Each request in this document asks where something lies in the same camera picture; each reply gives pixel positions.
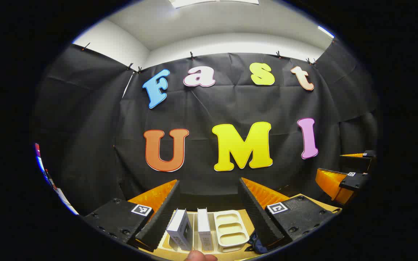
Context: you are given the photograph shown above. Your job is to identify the white side table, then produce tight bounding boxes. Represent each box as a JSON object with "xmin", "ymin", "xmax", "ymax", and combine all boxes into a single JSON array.
[{"xmin": 55, "ymin": 187, "xmax": 79, "ymax": 215}]

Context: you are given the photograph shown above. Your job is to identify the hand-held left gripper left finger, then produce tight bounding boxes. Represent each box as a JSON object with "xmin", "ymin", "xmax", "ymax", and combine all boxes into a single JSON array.
[{"xmin": 82, "ymin": 179, "xmax": 180, "ymax": 252}]

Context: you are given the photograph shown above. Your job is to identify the small ceiling light strip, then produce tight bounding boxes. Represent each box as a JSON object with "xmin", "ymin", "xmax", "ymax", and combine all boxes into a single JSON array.
[{"xmin": 318, "ymin": 25, "xmax": 335, "ymax": 39}]

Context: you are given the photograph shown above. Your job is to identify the large ceiling light panel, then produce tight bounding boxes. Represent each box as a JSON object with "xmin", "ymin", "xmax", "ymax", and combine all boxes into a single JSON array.
[{"xmin": 169, "ymin": 0, "xmax": 259, "ymax": 9}]

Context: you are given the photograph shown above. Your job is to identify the colourful poster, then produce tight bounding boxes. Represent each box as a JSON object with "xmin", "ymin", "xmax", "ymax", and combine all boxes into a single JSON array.
[{"xmin": 34, "ymin": 143, "xmax": 55, "ymax": 190}]

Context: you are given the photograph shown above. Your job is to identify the black backdrop cloth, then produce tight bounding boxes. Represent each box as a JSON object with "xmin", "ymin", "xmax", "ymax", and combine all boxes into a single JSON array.
[{"xmin": 33, "ymin": 43, "xmax": 378, "ymax": 218}]

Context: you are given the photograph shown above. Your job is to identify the white book with plain cover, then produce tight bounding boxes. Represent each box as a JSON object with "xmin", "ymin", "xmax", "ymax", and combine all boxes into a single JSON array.
[{"xmin": 197, "ymin": 208, "xmax": 214, "ymax": 252}]

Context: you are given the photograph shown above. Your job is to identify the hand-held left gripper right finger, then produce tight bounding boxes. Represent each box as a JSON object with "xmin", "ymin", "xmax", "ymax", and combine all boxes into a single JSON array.
[{"xmin": 238, "ymin": 177, "xmax": 340, "ymax": 250}]

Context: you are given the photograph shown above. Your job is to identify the cream plastic bookshelf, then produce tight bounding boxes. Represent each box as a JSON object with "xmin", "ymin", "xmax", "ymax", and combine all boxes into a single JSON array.
[{"xmin": 162, "ymin": 208, "xmax": 251, "ymax": 253}]

